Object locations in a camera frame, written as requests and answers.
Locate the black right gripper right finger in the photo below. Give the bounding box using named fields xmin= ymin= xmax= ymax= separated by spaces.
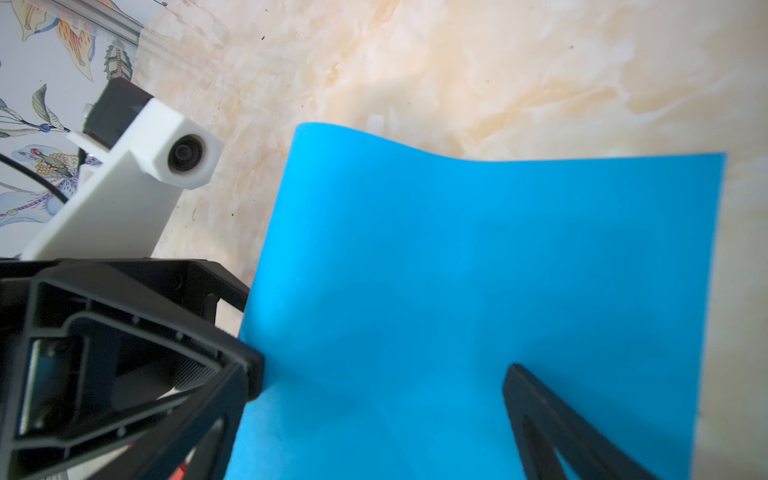
xmin=502 ymin=364 xmax=655 ymax=479

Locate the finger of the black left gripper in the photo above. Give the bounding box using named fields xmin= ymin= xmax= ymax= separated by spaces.
xmin=23 ymin=263 xmax=266 ymax=475

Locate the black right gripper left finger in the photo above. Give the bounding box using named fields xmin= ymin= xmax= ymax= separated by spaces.
xmin=93 ymin=364 xmax=247 ymax=479

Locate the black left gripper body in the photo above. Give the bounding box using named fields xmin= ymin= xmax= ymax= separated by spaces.
xmin=0 ymin=257 xmax=250 ymax=480

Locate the blue paper sheet two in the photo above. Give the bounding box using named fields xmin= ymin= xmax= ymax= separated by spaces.
xmin=226 ymin=123 xmax=725 ymax=479

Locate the red paper sheet one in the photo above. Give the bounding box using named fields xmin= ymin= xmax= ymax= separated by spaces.
xmin=169 ymin=463 xmax=188 ymax=480

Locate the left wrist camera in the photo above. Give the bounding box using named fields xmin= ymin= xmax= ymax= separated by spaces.
xmin=20 ymin=78 xmax=224 ymax=261

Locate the left camera cable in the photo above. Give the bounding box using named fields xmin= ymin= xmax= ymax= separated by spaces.
xmin=0 ymin=152 xmax=70 ymax=205

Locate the left aluminium corner post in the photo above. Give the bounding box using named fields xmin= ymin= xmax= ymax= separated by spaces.
xmin=32 ymin=0 xmax=145 ymax=46

